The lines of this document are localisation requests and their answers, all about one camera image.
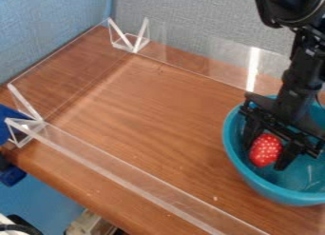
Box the black and white object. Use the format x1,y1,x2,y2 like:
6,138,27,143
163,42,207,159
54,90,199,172
0,213,42,235

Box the blue clamp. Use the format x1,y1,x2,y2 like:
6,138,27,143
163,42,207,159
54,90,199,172
0,104,30,186

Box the red toy strawberry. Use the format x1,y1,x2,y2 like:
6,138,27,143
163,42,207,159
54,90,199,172
248,133,283,167

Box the clear acrylic barrier wall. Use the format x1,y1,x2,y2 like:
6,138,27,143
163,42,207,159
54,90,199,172
0,25,295,235

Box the blue plastic bowl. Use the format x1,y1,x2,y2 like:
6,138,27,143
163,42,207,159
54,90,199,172
222,104,325,206

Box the beige object under table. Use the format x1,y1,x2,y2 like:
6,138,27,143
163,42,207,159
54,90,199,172
65,209,118,235

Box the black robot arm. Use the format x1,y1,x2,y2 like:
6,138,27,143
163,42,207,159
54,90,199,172
239,0,325,170

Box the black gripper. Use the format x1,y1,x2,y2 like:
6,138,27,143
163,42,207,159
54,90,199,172
238,92,325,171

